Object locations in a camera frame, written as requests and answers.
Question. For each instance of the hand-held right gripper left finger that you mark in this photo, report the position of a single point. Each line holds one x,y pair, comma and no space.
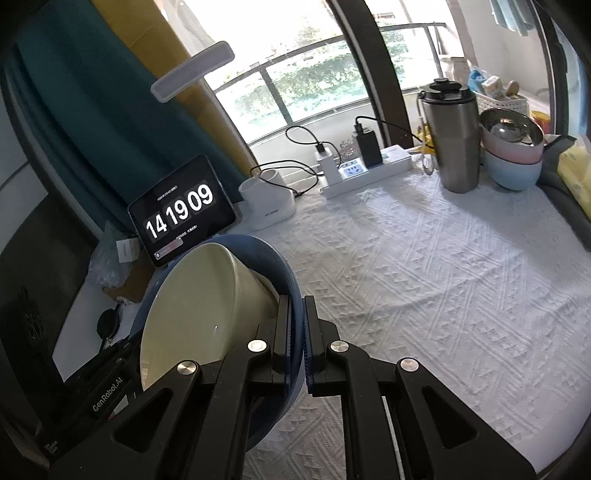
272,350

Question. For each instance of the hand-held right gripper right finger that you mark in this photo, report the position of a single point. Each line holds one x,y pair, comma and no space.
308,350

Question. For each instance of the cream bowl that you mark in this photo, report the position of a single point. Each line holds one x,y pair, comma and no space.
198,314

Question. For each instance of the dark blue bowl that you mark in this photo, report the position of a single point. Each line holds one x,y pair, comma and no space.
277,267

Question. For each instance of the black round object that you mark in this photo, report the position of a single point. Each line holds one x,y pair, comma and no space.
107,323

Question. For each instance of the brown cardboard box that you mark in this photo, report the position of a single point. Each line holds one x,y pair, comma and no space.
138,286

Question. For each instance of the clear plastic bag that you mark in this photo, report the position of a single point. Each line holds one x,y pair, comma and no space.
108,258

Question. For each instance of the black tablet clock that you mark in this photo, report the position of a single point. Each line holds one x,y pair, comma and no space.
182,207

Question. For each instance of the white power strip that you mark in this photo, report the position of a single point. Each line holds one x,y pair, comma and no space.
369,177

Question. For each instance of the white charger plug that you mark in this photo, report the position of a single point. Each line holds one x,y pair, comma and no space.
328,166

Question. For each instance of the black charger block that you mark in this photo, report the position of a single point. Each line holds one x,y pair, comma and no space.
368,150

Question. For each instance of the steel tumbler with black lid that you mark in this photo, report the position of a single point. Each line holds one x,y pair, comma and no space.
455,138

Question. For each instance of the light blue bowl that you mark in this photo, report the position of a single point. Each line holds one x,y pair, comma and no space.
512,175

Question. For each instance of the white lamp head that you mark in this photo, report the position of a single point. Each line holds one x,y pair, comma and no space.
194,71

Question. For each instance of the grey fabric bag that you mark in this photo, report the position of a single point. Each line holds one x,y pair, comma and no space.
568,217

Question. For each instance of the black balcony railing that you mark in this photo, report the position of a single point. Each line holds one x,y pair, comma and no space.
295,57

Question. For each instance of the teal curtain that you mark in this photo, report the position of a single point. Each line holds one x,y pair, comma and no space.
92,115

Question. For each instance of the steel bowl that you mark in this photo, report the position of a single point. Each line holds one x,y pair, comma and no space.
510,129

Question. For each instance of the white plastic basket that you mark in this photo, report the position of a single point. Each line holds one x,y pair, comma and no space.
501,105

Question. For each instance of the blue and white packet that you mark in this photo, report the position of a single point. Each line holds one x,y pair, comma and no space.
485,83

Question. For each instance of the yellow tissue pack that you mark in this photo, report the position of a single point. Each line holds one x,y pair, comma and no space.
577,175

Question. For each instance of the orange jar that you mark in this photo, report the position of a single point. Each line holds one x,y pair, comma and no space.
541,122

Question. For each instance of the wooden spoon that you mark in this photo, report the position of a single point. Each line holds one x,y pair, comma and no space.
512,88

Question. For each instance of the yellow curtain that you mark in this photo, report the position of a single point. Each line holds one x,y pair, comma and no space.
152,37

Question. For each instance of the light blue hanging towel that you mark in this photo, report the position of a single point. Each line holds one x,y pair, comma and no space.
512,16

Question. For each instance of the black sliding door frame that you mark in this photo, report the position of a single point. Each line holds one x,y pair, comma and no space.
369,60

